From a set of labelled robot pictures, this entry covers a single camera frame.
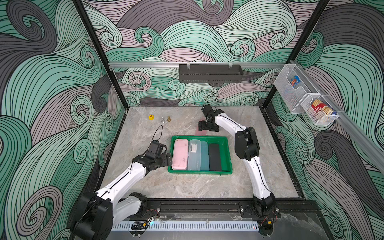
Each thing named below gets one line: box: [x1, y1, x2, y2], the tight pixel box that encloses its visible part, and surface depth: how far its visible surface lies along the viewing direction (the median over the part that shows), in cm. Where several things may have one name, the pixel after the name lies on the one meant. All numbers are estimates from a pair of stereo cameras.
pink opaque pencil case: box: [171, 138, 189, 170], surface depth 89 cm
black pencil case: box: [209, 143, 222, 171], surface depth 92 cm
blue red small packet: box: [290, 75, 302, 88], surface depth 85 cm
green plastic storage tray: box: [167, 135, 233, 175], surface depth 91 cm
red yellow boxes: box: [310, 99, 334, 115], surface depth 67 cm
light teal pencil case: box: [200, 141, 210, 171], surface depth 92 cm
